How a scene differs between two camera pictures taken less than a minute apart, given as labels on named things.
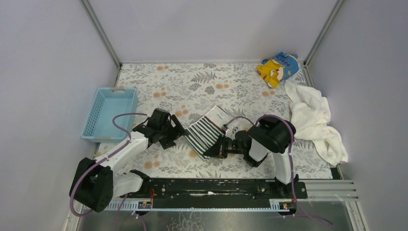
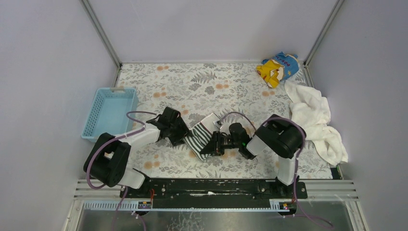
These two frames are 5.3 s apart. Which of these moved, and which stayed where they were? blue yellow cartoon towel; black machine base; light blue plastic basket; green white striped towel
Moved: green white striped towel
Stayed: blue yellow cartoon towel; black machine base; light blue plastic basket
